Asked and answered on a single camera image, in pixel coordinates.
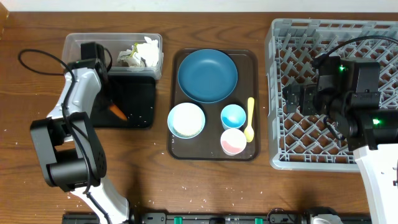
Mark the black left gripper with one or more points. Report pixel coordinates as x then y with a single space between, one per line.
104 101

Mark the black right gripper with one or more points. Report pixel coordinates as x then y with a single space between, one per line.
301 99

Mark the orange carrot piece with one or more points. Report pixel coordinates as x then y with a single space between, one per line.
115 110

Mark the white napkin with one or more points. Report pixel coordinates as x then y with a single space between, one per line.
135 63

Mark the white tissue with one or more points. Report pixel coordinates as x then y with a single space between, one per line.
149 51

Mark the light blue rice bowl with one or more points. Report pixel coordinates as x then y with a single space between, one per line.
186 120

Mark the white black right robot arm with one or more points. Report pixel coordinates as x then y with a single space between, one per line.
371 135

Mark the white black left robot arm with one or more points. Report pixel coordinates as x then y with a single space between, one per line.
69 152

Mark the grey dishwasher rack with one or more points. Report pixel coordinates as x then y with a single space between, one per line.
298 142

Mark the clear plastic waste bin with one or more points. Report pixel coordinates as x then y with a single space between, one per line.
115 43

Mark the black rectangular tray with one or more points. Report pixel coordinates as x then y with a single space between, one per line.
134 96

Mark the yellow plastic spoon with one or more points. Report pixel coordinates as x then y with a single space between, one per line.
248 131

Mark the light blue cup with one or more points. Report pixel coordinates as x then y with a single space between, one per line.
232 116

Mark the pink cup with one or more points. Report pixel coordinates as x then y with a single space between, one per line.
233 142

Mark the dark blue plate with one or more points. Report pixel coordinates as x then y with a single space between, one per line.
207 75

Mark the dark brown serving tray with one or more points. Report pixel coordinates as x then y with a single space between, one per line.
207 146

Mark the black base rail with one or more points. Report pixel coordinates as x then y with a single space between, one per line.
274 216

